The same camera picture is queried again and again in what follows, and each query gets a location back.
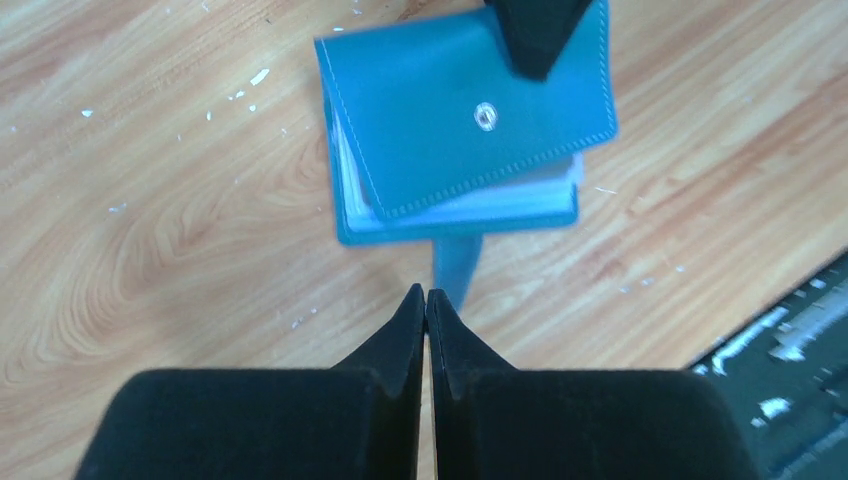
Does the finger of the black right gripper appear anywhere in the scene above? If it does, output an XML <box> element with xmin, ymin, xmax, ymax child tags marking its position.
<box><xmin>485</xmin><ymin>0</ymin><xmax>592</xmax><ymax>81</ymax></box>

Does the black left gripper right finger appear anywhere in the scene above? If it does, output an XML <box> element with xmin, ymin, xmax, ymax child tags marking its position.
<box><xmin>426</xmin><ymin>290</ymin><xmax>759</xmax><ymax>479</ymax></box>

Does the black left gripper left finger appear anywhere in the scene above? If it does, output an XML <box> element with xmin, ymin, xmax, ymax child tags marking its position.
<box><xmin>76</xmin><ymin>285</ymin><xmax>425</xmax><ymax>479</ymax></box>

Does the teal leather card holder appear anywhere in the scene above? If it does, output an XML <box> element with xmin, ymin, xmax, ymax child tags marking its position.
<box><xmin>314</xmin><ymin>1</ymin><xmax>618</xmax><ymax>308</ymax></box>

